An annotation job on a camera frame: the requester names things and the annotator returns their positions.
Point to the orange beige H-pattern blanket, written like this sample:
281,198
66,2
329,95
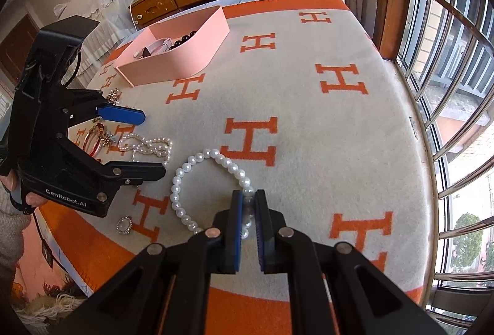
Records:
299,98

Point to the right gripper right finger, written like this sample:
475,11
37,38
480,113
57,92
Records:
333,289

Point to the pink jewelry tray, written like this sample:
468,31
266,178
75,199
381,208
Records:
197,37

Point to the white lace covered piano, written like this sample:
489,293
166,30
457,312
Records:
114,25

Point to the person's left hand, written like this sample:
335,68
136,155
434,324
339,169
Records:
12,183

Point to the window with metal bars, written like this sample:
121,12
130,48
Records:
444,51

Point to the pink smart watch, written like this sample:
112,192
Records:
157,47

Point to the brown wooden door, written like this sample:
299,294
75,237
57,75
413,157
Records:
15,48

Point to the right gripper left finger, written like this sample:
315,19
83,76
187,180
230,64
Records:
164,290

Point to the round white rhinestone brooch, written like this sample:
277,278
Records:
124,225

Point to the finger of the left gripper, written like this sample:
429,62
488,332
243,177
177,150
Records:
83,105
119,172

